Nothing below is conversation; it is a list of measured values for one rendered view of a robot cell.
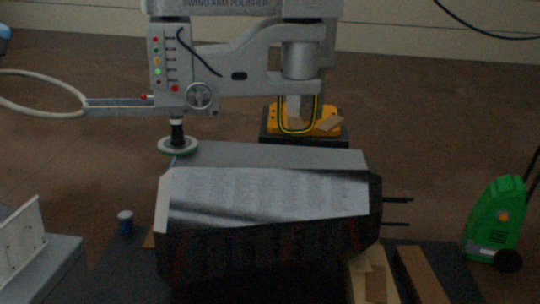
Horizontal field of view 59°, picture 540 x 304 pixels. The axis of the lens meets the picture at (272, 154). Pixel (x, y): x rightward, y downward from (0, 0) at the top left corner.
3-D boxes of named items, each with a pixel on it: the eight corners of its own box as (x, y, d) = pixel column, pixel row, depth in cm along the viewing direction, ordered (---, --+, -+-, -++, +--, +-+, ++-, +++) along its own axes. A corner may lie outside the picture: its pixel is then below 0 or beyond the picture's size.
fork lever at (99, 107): (218, 104, 264) (218, 95, 262) (221, 117, 248) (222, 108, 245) (87, 105, 251) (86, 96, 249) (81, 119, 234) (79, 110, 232)
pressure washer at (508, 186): (511, 245, 338) (547, 133, 299) (519, 276, 308) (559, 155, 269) (459, 235, 347) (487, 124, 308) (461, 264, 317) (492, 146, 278)
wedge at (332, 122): (332, 120, 329) (332, 113, 327) (343, 124, 323) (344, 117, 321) (314, 128, 316) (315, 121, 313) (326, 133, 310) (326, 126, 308)
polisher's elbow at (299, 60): (283, 68, 265) (284, 33, 256) (317, 71, 263) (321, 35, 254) (278, 78, 248) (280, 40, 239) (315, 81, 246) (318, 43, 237)
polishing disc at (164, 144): (191, 134, 273) (191, 133, 272) (202, 149, 255) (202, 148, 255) (154, 139, 265) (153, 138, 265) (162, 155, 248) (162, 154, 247)
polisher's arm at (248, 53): (310, 100, 274) (315, 13, 252) (321, 115, 254) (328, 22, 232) (180, 105, 261) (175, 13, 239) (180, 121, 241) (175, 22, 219)
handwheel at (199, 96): (213, 104, 246) (213, 75, 240) (214, 111, 237) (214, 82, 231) (184, 105, 244) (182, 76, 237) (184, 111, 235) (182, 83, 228)
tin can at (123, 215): (125, 236, 330) (122, 219, 325) (116, 230, 336) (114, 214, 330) (137, 229, 337) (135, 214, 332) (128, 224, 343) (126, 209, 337)
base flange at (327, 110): (270, 107, 359) (270, 100, 357) (335, 110, 358) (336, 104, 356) (267, 133, 315) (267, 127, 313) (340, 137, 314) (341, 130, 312)
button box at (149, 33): (167, 87, 235) (163, 29, 222) (167, 89, 232) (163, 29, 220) (150, 88, 233) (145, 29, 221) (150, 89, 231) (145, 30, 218)
